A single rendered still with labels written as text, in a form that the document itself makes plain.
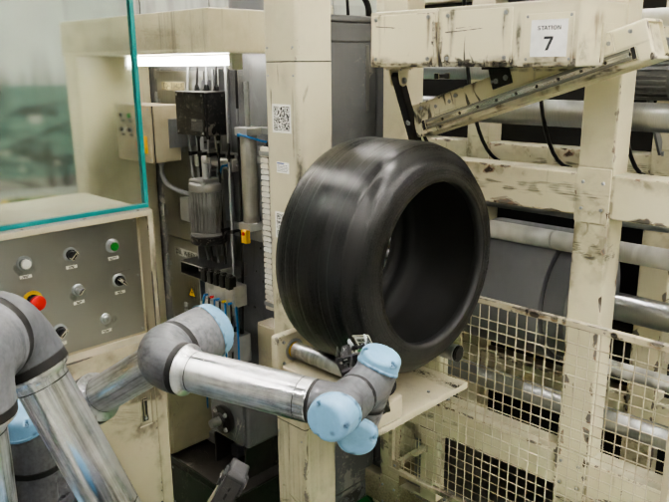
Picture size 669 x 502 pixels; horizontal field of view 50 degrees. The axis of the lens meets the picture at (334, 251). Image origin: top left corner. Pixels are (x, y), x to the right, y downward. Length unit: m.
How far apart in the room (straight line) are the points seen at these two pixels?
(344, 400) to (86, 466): 0.39
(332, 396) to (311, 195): 0.64
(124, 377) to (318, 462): 0.82
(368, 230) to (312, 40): 0.59
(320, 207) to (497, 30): 0.60
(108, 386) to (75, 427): 0.55
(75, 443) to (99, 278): 0.99
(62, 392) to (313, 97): 1.10
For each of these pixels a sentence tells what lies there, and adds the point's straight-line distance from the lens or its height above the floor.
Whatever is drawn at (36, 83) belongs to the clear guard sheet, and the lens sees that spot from 1.89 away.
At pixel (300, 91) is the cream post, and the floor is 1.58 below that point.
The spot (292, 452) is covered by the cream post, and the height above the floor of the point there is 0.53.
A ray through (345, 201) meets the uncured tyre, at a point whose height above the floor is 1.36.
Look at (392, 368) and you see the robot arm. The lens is 1.24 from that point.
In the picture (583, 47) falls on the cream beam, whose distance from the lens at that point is 1.73.
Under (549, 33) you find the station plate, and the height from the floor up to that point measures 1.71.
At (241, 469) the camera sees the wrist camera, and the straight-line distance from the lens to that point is 0.95.
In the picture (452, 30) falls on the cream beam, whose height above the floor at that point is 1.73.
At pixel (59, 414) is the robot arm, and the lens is 1.08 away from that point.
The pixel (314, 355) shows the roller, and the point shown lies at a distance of 1.88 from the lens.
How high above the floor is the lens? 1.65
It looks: 15 degrees down
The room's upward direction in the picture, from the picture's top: 1 degrees counter-clockwise
